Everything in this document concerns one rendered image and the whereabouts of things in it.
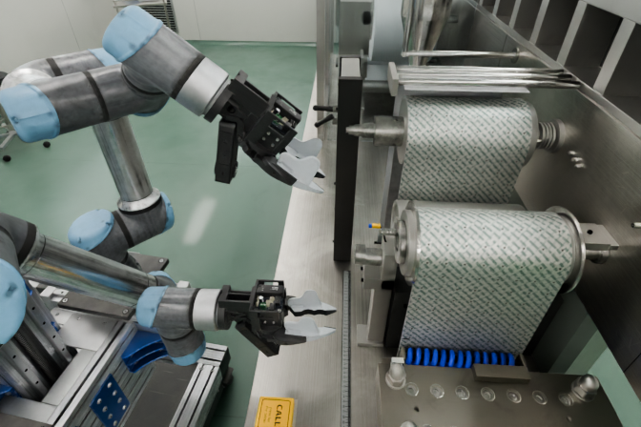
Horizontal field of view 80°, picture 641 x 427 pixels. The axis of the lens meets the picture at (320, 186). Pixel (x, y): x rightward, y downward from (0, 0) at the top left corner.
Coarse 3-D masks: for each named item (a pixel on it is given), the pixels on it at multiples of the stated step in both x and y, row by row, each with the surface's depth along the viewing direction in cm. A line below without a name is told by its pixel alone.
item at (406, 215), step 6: (408, 210) 66; (402, 216) 68; (408, 216) 63; (408, 222) 62; (408, 228) 62; (414, 228) 62; (408, 234) 61; (414, 234) 61; (570, 234) 60; (408, 240) 61; (414, 240) 61; (408, 246) 61; (414, 246) 61; (408, 252) 61; (414, 252) 61; (408, 258) 61; (402, 264) 67; (408, 264) 62; (402, 270) 66; (408, 270) 62; (570, 270) 60
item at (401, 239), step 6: (402, 222) 65; (396, 228) 68; (402, 228) 64; (402, 234) 63; (396, 240) 68; (402, 240) 63; (396, 246) 68; (402, 246) 63; (396, 252) 67; (402, 252) 63; (396, 258) 67; (402, 258) 64
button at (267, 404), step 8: (264, 400) 76; (272, 400) 76; (280, 400) 76; (288, 400) 76; (264, 408) 75; (272, 408) 75; (280, 408) 75; (288, 408) 75; (264, 416) 74; (272, 416) 74; (280, 416) 74; (288, 416) 74; (256, 424) 73; (264, 424) 73; (272, 424) 73; (280, 424) 73; (288, 424) 73
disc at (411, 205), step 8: (408, 208) 68; (416, 208) 62; (416, 216) 61; (416, 224) 61; (416, 232) 60; (416, 240) 60; (416, 248) 60; (416, 256) 60; (416, 264) 60; (416, 272) 60; (408, 280) 65
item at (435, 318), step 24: (408, 312) 68; (432, 312) 68; (456, 312) 67; (480, 312) 67; (504, 312) 66; (528, 312) 66; (408, 336) 72; (432, 336) 72; (456, 336) 72; (480, 336) 71; (504, 336) 71; (528, 336) 70
